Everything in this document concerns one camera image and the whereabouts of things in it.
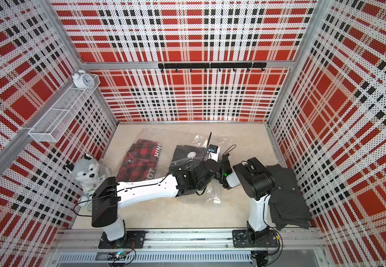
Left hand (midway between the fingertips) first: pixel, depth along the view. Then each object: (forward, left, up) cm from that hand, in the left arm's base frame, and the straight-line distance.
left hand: (225, 162), depth 75 cm
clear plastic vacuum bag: (+1, +5, +13) cm, 13 cm away
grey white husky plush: (-3, +65, -5) cm, 65 cm away
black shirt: (+12, +21, -15) cm, 28 cm away
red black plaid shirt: (+12, +48, -19) cm, 53 cm away
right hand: (+8, +14, -16) cm, 22 cm away
